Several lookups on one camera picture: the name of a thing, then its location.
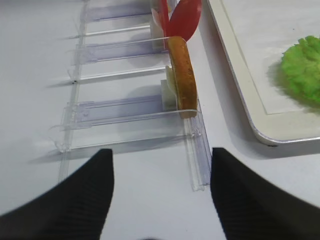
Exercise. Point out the red tomato slice rear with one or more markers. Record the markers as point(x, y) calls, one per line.
point(160, 10)

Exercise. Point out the brown bun slice in rack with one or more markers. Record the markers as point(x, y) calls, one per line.
point(184, 78)

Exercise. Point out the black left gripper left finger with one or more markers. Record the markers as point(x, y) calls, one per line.
point(75, 209)

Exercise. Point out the red tomato slice front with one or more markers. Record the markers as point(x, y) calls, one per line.
point(185, 19)

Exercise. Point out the red tomato slice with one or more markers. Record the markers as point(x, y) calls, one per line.
point(160, 10)
point(185, 19)

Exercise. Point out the white metal tray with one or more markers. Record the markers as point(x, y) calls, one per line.
point(255, 34)

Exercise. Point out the clear acrylic left food rack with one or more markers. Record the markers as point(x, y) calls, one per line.
point(123, 95)

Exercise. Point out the green lettuce leaf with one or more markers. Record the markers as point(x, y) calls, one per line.
point(300, 66)

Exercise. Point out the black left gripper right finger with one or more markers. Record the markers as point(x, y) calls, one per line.
point(251, 208)

